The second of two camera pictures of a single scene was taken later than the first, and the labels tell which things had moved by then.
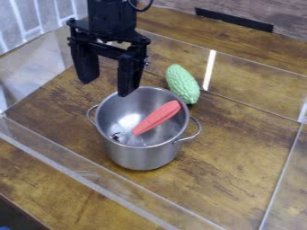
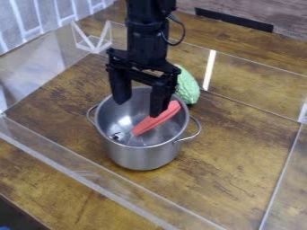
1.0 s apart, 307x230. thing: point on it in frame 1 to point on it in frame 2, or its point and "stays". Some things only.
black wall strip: (242, 22) stays
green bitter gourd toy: (183, 83) stays
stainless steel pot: (152, 149) stays
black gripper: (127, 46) to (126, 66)
